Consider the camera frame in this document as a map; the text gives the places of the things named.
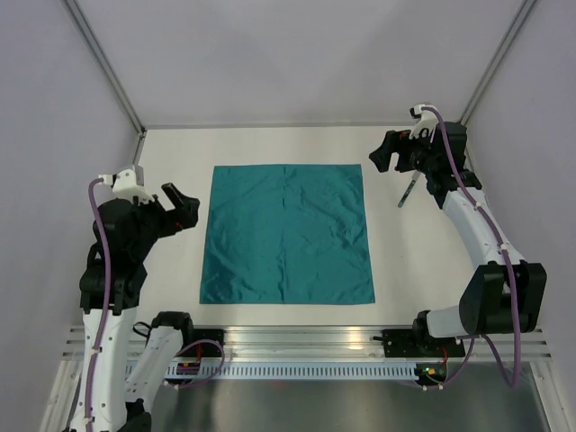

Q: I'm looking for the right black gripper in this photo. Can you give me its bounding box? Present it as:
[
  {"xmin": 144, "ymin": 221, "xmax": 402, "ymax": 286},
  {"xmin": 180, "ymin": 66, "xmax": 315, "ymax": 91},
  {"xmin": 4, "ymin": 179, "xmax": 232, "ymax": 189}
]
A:
[{"xmin": 369, "ymin": 125, "xmax": 439, "ymax": 176}]

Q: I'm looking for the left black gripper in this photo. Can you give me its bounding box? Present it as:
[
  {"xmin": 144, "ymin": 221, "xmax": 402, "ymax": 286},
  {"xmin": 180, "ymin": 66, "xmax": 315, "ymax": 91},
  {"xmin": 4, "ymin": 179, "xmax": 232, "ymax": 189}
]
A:
[{"xmin": 130, "ymin": 182, "xmax": 199, "ymax": 258}]

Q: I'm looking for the teal cloth napkin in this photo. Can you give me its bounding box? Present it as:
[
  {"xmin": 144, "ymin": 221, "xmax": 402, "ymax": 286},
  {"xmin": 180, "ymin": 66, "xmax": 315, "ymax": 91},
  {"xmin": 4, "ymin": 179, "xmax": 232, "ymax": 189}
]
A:
[{"xmin": 199, "ymin": 164, "xmax": 375, "ymax": 306}]

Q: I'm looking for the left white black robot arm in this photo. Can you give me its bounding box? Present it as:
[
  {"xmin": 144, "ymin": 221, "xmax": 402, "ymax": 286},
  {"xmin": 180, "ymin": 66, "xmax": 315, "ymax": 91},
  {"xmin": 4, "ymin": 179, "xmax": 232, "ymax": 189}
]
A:
[{"xmin": 68, "ymin": 183, "xmax": 200, "ymax": 431}]

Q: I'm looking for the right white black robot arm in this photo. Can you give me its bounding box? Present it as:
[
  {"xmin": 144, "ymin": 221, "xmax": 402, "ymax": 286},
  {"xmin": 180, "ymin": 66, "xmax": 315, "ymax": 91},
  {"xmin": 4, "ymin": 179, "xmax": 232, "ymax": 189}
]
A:
[{"xmin": 369, "ymin": 122, "xmax": 547, "ymax": 356}]

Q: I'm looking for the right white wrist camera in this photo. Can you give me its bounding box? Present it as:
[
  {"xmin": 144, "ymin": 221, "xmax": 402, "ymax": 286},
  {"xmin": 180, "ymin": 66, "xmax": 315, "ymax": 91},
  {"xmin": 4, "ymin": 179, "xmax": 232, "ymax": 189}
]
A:
[{"xmin": 409, "ymin": 103, "xmax": 438, "ymax": 141}]

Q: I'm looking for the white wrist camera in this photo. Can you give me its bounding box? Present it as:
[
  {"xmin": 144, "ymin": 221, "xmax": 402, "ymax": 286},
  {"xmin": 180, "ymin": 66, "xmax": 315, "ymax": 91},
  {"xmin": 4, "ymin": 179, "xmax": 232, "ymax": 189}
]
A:
[
  {"xmin": 409, "ymin": 103, "xmax": 438, "ymax": 141},
  {"xmin": 98, "ymin": 165, "xmax": 154, "ymax": 205}
]

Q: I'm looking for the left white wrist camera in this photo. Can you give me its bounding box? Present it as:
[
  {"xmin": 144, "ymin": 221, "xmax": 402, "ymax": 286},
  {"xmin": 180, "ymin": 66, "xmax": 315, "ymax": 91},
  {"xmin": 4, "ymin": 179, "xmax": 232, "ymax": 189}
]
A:
[{"xmin": 98, "ymin": 165, "xmax": 154, "ymax": 205}]

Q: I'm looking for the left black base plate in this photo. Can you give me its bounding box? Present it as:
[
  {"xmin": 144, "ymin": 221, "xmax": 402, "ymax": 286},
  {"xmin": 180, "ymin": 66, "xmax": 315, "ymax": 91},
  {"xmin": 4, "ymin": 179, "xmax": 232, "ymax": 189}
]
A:
[{"xmin": 177, "ymin": 328, "xmax": 225, "ymax": 360}]

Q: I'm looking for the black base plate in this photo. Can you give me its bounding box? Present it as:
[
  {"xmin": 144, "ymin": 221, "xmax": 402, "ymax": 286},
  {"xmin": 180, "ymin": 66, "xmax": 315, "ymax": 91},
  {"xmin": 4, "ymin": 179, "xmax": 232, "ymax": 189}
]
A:
[
  {"xmin": 177, "ymin": 328, "xmax": 225, "ymax": 360},
  {"xmin": 372, "ymin": 328, "xmax": 465, "ymax": 360}
]

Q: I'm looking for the aluminium mounting rail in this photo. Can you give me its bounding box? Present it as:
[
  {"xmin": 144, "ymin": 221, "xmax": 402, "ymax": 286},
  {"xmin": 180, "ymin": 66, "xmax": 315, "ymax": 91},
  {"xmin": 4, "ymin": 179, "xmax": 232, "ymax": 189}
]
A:
[{"xmin": 60, "ymin": 326, "xmax": 552, "ymax": 362}]

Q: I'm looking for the white slotted cable duct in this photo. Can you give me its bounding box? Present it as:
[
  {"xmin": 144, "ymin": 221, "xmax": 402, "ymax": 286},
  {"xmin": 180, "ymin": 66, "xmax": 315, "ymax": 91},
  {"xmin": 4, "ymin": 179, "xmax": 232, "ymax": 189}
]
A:
[{"xmin": 165, "ymin": 361, "xmax": 418, "ymax": 381}]

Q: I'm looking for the left aluminium frame post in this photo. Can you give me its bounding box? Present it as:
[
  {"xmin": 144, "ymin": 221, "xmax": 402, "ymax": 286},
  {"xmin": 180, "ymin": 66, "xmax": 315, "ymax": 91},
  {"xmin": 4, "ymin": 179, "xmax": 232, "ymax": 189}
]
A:
[{"xmin": 61, "ymin": 0, "xmax": 148, "ymax": 136}]

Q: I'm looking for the aluminium frame post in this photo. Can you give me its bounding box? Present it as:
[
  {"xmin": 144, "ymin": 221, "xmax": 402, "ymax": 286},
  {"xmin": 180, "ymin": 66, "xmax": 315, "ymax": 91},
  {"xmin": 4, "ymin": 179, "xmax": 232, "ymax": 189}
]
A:
[
  {"xmin": 61, "ymin": 0, "xmax": 148, "ymax": 136},
  {"xmin": 459, "ymin": 0, "xmax": 539, "ymax": 126}
]

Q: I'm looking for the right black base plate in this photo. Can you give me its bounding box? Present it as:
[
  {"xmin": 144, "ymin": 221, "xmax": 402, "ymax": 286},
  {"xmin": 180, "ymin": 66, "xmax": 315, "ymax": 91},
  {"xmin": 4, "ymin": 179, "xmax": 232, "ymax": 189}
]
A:
[{"xmin": 372, "ymin": 328, "xmax": 465, "ymax": 360}]

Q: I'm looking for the right aluminium frame post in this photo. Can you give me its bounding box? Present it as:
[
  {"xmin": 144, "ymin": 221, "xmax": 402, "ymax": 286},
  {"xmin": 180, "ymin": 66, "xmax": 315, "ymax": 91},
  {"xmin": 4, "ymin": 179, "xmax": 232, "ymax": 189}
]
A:
[{"xmin": 459, "ymin": 0, "xmax": 539, "ymax": 126}]

